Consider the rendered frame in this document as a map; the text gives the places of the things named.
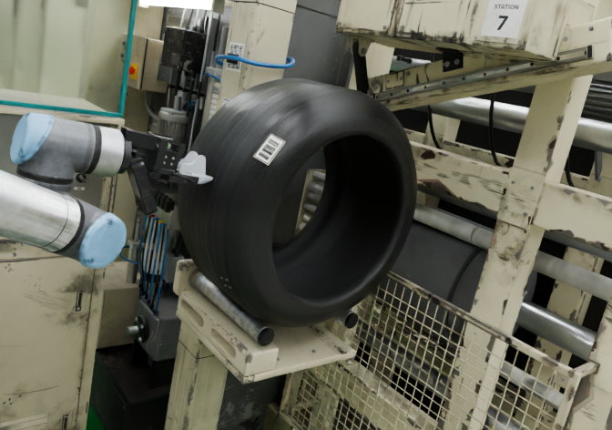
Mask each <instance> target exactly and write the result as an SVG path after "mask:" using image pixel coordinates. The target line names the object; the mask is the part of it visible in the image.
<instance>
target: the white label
mask: <svg viewBox="0 0 612 430"><path fill-rule="evenodd" d="M284 144H285V141H284V140H282V139H280V138H278V137H276V136H274V135H272V134H271V133H270V135H269V136H268V137H267V139H266V140H265V141H264V143H263V144H262V145H261V146H260V148H259V149H258V151H257V152H256V153H255V155H254V156H253V157H254V158H256V159H258V160H260V161H262V162H263V163H265V164H267V165H268V166H269V164H270V163H271V161H272V160H273V159H274V157H275V156H276V155H277V153H278V152H279V151H280V149H281V148H282V146H283V145H284Z"/></svg>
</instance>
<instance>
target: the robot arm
mask: <svg viewBox="0 0 612 430"><path fill-rule="evenodd" d="M12 141H13V142H12V145H11V148H10V157H11V160H12V161H13V162H14V163H15V164H16V165H17V170H16V174H15V175H12V174H10V173H7V172H5V171H2V170H1V169H0V237H3V238H7V239H9V240H13V241H19V242H22V243H23V244H25V245H29V246H35V247H38V248H40V249H42V250H43V251H49V252H52V253H55V254H58V255H62V256H65V257H68V258H71V259H74V260H76V261H79V262H80V263H81V264H82V265H83V266H85V267H89V268H92V269H100V268H104V267H106V266H108V264H110V263H111V262H113V261H114V260H115V259H116V258H117V256H118V255H119V254H120V252H121V251H122V250H123V247H124V245H125V242H126V237H127V230H126V226H125V224H124V222H123V221H122V220H121V219H120V218H118V217H117V216H116V215H115V214H113V213H108V212H106V211H104V210H102V209H99V208H97V207H95V206H93V205H91V204H89V203H87V202H85V201H83V200H80V199H78V198H76V197H74V196H72V195H70V191H71V188H72V183H73V179H74V177H75V173H83V174H90V175H97V176H102V177H109V178H112V177H114V176H115V175H116V174H123V173H124V172H125V171H127V174H128V176H129V180H130V183H131V186H132V189H133V192H134V195H135V198H136V199H135V201H136V204H137V207H138V209H139V211H141V212H143V213H144V214H145V215H146V216H148V215H150V214H152V213H155V212H157V211H158V209H157V203H156V200H155V197H154V196H153V192H152V189H151V186H150V183H149V180H148V178H152V179H155V180H160V181H164V182H177V183H182V184H193V185H197V184H204V183H207V182H210V181H212V180H213V178H212V177H211V176H208V175H205V173H206V158H205V157H204V156H202V155H198V153H197V152H195V151H190V152H189V153H188V155H187V156H186V157H185V158H184V159H181V157H182V155H183V153H184V149H185V147H186V144H184V143H179V142H177V141H176V140H175V139H173V138H171V137H169V136H165V135H161V134H157V133H153V132H148V131H147V133H144V132H139V131H136V130H131V129H130V128H124V127H121V130H118V129H113V128H106V127H102V126H98V125H92V124H87V123H84V122H79V121H75V120H71V119H66V118H59V117H55V116H53V115H51V114H40V113H35V112H30V113H27V114H25V115H24V116H23V117H22V118H21V119H20V121H19V122H18V124H17V126H16V129H15V133H14V135H13V139H12Z"/></svg>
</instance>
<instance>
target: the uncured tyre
mask: <svg viewBox="0 0 612 430"><path fill-rule="evenodd" d="M270 133H271V134H272V135H274V136H276V137H278V138H280V139H282V140H284V141H285V144H284V145H283V146H282V148H281V149H280V151H279V152H278V153H277V155H276V156H275V157H274V159H273V160H272V161H271V163H270V164H269V166H268V165H267V164H265V163H263V162H262V161H260V160H258V159H256V158H254V157H253V156H254V155H255V153H256V152H257V151H258V149H259V148H260V146H261V145H262V144H263V143H264V141H265V140H266V139H267V137H268V136H269V135H270ZM321 148H323V151H324V156H325V163H326V175H325V182H324V187H323V192H322V195H321V199H320V202H319V204H318V206H317V208H316V210H315V211H314V213H313V215H312V217H311V219H310V220H309V222H308V223H307V224H306V225H305V227H304V228H303V229H302V230H301V231H300V232H299V233H298V234H297V235H296V236H295V237H294V238H293V239H292V240H290V241H289V242H287V243H286V244H284V245H283V246H281V247H279V248H278V249H276V250H274V251H273V250H272V233H273V227H274V222H275V218H276V215H277V211H278V208H279V206H280V204H281V200H282V197H283V195H284V193H285V191H286V189H287V188H288V186H289V185H290V183H291V181H292V179H293V178H294V176H295V175H296V173H297V172H298V171H299V169H300V168H301V167H302V166H303V164H304V163H305V162H306V161H307V160H308V159H309V158H310V157H311V156H312V155H314V154H315V153H316V152H317V151H318V150H320V149H321ZM190 151H195V152H197V153H198V155H202V156H204V157H205V158H206V173H205V175H208V176H211V177H212V178H213V180H212V181H210V182H207V183H204V184H197V185H193V184H182V183H179V188H178V221H179V226H180V230H181V234H182V237H183V236H184V237H185V238H187V239H188V240H189V241H191V242H192V243H193V244H195V245H196V246H197V247H195V246H194V245H193V244H192V243H190V242H189V241H187V240H186V239H185V238H184V237H183V240H184V242H185V245H186V247H187V249H188V252H189V255H190V257H191V259H192V260H193V261H194V263H195V264H196V266H197V267H198V269H199V270H200V271H201V273H202V274H203V275H204V276H205V277H206V278H207V279H208V280H209V281H211V282H212V283H213V284H214V285H216V286H217V287H218V288H219V289H220V290H222V291H223V292H224V293H225V294H226V295H228V296H229V297H230V298H231V299H232V300H233V301H234V302H235V303H236V304H238V305H239V306H240V307H241V308H242V309H244V310H245V311H246V312H248V313H249V314H251V315H252V316H254V317H256V318H258V319H260V320H262V321H264V322H267V323H273V324H276V325H279V326H284V327H306V326H311V325H314V324H318V323H323V322H325V321H328V320H330V319H331V318H333V317H335V316H337V315H340V314H342V313H344V312H346V311H348V310H350V309H351V308H352V307H354V306H355V305H357V304H358V303H359V302H361V301H362V300H363V299H364V298H366V297H367V296H368V295H369V294H370V293H371V292H372V291H373V290H374V289H375V288H376V287H377V286H378V285H379V284H380V282H381V281H382V280H383V279H384V277H385V276H386V275H387V273H388V272H389V270H390V269H391V268H392V266H393V265H394V263H395V261H396V260H397V258H398V256H399V254H400V252H401V250H402V248H403V245H404V244H405V241H406V239H407V236H408V234H409V231H410V228H411V225H412V222H413V215H414V211H415V205H416V197H417V175H416V168H415V163H414V159H413V152H412V148H411V145H410V141H409V139H408V137H407V135H406V133H405V131H404V129H403V126H402V124H401V123H400V121H399V120H398V119H397V117H396V116H395V115H394V114H393V113H392V112H391V111H390V110H389V109H388V108H387V107H386V106H384V105H383V104H381V103H380V102H379V101H377V100H376V99H374V98H373V97H370V96H369V95H367V94H364V93H362V92H360V91H358V90H354V89H350V88H346V87H338V86H334V85H329V84H325V83H321V82H316V81H312V80H308V79H302V78H283V79H277V80H272V81H269V82H265V83H262V84H259V85H257V86H254V87H251V88H248V89H246V90H244V91H243V92H241V93H239V94H238V95H237V96H235V97H234V98H232V99H231V100H229V101H228V102H227V103H226V104H225V105H223V106H222V107H221V108H220V109H219V110H218V111H217V112H216V113H215V114H214V115H213V116H212V117H211V118H210V120H209V121H208V122H207V124H206V125H205V126H204V128H203V129H202V130H201V131H200V133H199V135H198V136H197V138H196V140H195V141H194V143H193V145H192V147H191V149H190ZM219 274H221V275H223V276H226V277H229V281H230V284H231V286H232V288H233V290H234V291H232V290H229V289H227V288H226V287H225V286H224V284H223V282H222V280H221V278H220V276H219Z"/></svg>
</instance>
